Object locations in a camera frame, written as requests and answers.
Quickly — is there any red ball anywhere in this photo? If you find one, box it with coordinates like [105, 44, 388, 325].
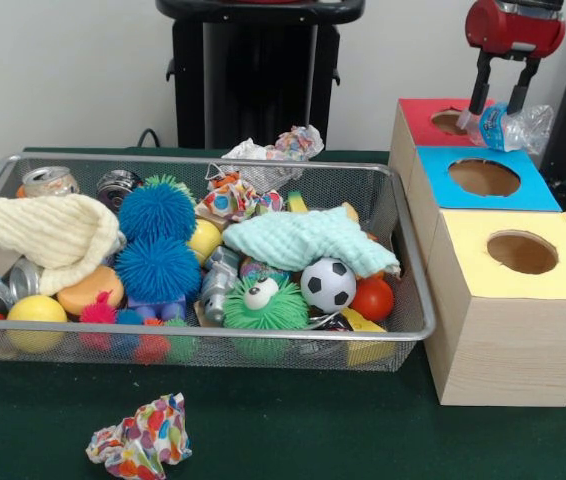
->
[353, 275, 395, 322]

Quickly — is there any green fuzzy toy with eyes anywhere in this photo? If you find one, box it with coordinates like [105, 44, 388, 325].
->
[223, 272, 311, 363]

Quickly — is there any grey robot toy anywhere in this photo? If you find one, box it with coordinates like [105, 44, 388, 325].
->
[201, 246, 242, 326]

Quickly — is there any yellow cheese wedge toy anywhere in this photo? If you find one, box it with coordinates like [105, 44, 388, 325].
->
[341, 308, 396, 366]

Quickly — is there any black and white soccer ball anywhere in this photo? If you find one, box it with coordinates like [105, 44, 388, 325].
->
[301, 258, 358, 313]

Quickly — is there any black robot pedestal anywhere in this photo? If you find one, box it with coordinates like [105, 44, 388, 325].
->
[156, 0, 366, 151]

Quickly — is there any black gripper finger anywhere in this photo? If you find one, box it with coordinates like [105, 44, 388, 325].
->
[468, 50, 494, 118]
[507, 58, 542, 114]

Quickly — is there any orange round disc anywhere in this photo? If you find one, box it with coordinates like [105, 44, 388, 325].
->
[56, 265, 124, 319]

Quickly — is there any mint green waffle cloth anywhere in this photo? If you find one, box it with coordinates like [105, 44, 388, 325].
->
[223, 205, 401, 281]

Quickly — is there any cream waffle cloth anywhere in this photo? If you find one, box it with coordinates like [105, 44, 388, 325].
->
[0, 193, 124, 297]

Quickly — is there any wire mesh bin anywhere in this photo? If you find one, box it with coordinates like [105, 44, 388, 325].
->
[0, 152, 437, 374]

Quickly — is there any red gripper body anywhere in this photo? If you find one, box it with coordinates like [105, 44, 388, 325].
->
[464, 0, 566, 61]

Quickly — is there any black cable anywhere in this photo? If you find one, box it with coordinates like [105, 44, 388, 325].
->
[137, 127, 164, 150]

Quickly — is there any yellow ball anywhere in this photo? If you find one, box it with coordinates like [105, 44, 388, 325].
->
[189, 218, 224, 265]
[5, 295, 69, 354]

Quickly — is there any crushed clear plastic bottle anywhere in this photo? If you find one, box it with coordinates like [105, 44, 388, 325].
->
[457, 102, 555, 155]

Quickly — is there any blue spiky ball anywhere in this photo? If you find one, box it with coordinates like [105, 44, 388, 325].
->
[118, 175, 198, 243]
[114, 236, 203, 304]

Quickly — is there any crushed silver can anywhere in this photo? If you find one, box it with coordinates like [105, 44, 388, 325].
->
[19, 166, 80, 199]

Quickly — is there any wooden box with three holes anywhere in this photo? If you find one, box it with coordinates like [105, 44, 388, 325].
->
[388, 97, 566, 408]

